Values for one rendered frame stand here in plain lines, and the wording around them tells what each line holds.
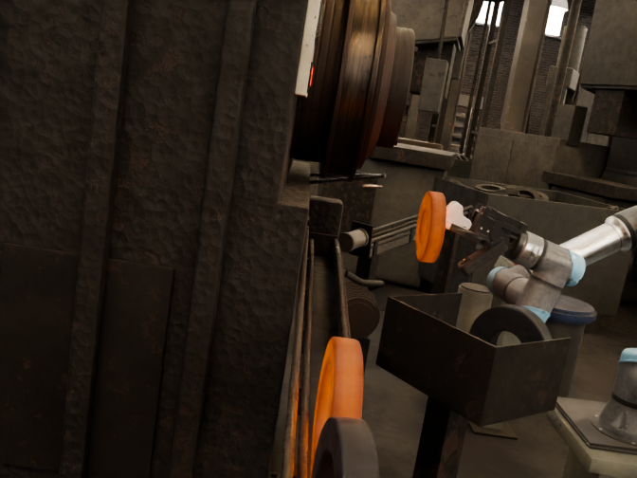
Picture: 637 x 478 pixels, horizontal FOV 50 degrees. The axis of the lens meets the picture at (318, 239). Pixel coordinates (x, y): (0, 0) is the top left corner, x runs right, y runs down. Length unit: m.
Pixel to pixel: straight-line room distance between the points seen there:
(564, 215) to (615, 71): 1.55
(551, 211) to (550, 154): 1.64
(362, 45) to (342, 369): 0.84
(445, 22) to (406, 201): 1.10
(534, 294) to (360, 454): 1.03
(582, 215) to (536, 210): 0.30
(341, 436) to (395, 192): 3.74
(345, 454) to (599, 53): 4.94
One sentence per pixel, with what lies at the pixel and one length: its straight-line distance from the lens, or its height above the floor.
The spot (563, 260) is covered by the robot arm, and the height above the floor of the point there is 0.80.
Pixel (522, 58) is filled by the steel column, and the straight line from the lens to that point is 10.62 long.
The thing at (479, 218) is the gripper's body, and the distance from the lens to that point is 1.51.
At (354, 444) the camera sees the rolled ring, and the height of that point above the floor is 0.76.
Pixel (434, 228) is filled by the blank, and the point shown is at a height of 0.84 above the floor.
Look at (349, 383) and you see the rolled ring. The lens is 0.75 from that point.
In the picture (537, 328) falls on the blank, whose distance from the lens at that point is 1.25.
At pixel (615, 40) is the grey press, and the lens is 5.32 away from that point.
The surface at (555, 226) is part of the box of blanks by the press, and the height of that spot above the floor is 0.61.
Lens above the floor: 1.04
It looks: 11 degrees down
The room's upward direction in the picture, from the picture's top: 9 degrees clockwise
